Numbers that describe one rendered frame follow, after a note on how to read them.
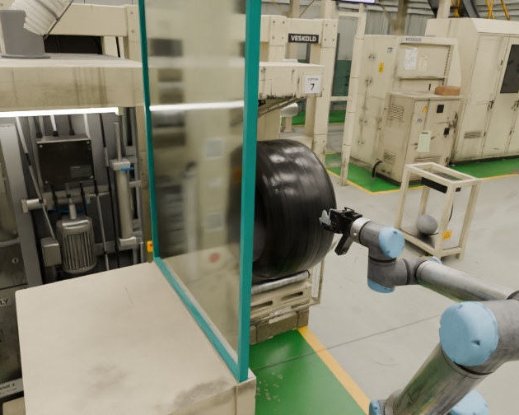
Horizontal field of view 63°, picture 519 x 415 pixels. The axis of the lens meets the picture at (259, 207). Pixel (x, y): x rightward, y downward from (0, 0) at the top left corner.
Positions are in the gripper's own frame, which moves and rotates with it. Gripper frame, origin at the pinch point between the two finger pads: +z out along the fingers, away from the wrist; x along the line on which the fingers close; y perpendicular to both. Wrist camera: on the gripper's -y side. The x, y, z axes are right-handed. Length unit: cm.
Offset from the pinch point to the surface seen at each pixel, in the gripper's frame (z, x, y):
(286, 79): 42, -12, 53
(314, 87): 43, -28, 49
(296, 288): 17.5, -0.5, -36.2
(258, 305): 20.5, 17.8, -40.7
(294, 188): 5.1, 9.5, 13.0
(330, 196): 3.2, -6.5, 8.2
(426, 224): 135, -235, -81
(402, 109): 290, -365, 17
